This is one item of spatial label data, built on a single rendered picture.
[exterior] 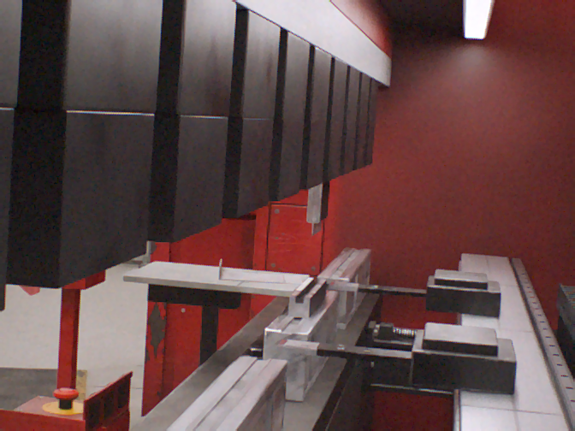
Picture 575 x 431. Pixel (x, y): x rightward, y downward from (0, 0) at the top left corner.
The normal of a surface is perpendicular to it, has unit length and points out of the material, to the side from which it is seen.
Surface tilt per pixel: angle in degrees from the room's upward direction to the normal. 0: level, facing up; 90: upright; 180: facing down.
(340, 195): 90
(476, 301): 90
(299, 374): 90
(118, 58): 90
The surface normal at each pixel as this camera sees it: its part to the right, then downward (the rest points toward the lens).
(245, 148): 0.99, 0.08
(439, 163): -0.15, 0.07
